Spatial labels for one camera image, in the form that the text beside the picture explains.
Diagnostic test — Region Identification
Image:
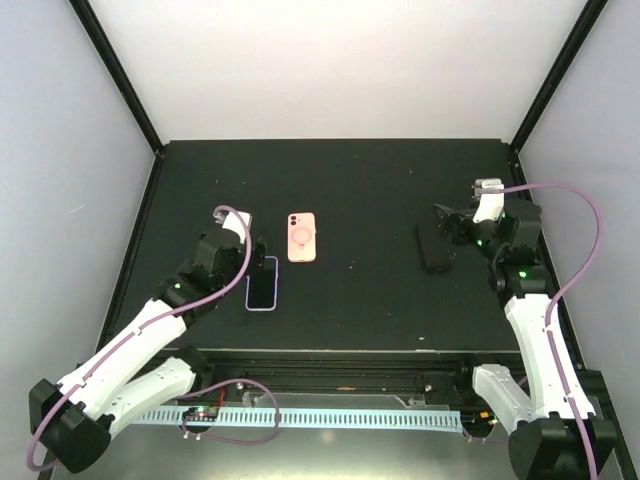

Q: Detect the right frame post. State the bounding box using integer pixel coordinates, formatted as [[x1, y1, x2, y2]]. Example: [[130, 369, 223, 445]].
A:
[[510, 0, 608, 153]]

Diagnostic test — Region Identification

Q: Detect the right electronics board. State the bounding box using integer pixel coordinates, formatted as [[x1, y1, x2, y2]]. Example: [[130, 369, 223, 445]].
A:
[[461, 411, 499, 425]]

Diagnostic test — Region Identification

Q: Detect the pink phone case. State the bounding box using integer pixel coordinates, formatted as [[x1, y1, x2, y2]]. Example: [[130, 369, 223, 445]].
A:
[[287, 212, 316, 263]]

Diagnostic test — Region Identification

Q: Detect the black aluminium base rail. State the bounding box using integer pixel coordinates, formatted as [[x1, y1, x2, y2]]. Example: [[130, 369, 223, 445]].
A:
[[74, 348, 621, 406]]

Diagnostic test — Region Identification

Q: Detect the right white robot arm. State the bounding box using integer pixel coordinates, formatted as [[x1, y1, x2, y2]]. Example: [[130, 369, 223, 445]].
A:
[[434, 195, 617, 479]]

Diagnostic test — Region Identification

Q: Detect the phone in purple case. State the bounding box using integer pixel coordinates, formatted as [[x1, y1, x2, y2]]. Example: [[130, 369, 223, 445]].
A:
[[245, 256, 279, 312]]

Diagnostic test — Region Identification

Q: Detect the left frame post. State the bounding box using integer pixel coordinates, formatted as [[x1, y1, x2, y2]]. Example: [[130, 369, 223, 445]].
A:
[[69, 0, 164, 155]]

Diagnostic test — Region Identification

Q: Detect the frame post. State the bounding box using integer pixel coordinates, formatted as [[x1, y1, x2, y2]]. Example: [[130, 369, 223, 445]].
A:
[[69, 0, 164, 155], [510, 0, 608, 153]]

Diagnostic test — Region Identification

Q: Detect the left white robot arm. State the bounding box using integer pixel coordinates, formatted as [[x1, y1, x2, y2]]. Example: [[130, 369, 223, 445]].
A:
[[28, 232, 266, 473]]

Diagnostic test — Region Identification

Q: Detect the left electronics board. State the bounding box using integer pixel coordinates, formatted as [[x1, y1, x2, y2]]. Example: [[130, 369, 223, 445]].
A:
[[182, 406, 219, 422]]

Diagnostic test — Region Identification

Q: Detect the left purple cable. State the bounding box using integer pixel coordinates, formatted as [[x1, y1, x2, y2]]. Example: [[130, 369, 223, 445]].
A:
[[25, 204, 253, 473]]

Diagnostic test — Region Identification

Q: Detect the electronics board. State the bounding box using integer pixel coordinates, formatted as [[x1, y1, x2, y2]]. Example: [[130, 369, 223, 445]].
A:
[[461, 411, 499, 425], [182, 406, 219, 422]]

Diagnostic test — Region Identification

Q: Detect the light blue cable duct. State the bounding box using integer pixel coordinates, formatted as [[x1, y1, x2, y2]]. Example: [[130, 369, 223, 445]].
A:
[[134, 406, 463, 434]]

